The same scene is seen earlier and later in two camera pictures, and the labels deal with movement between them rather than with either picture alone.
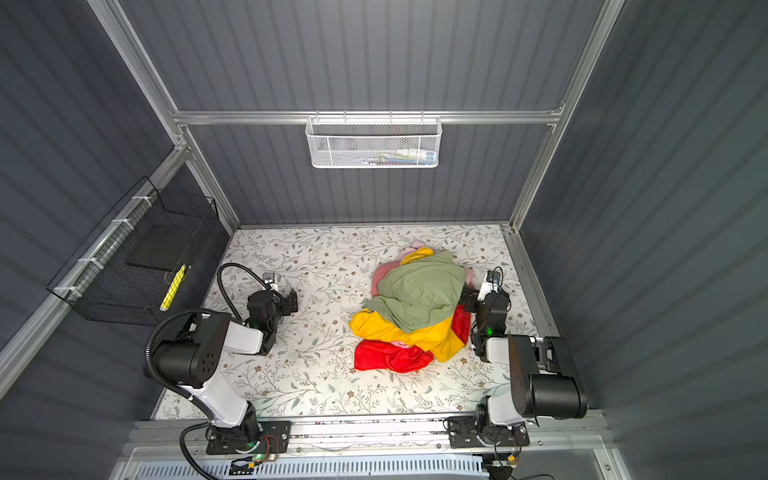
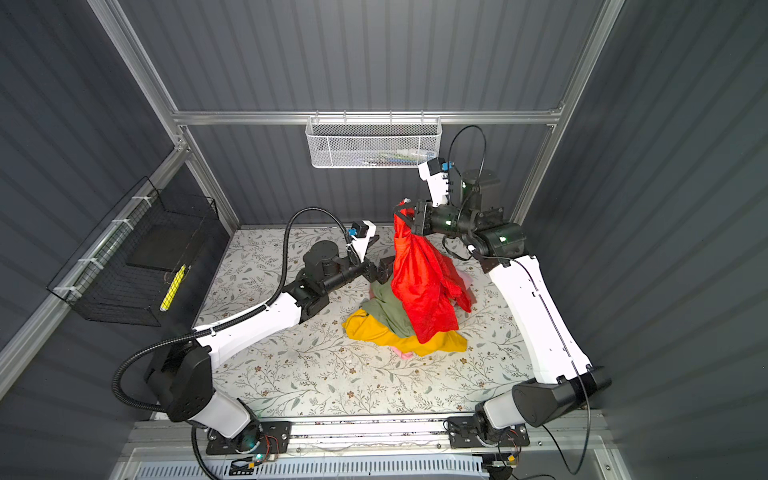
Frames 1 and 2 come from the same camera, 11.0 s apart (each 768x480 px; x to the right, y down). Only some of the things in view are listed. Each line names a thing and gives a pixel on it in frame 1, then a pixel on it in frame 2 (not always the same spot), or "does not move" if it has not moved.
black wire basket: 129,267 does not move
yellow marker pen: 172,288 does not move
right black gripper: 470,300 → 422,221
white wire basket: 374,142 does not move
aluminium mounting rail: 152,440 does not move
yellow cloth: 438,340 does not move
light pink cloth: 384,266 → 403,355
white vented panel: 426,469 does not move
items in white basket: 401,157 does not move
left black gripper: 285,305 → 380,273
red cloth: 397,357 → 426,279
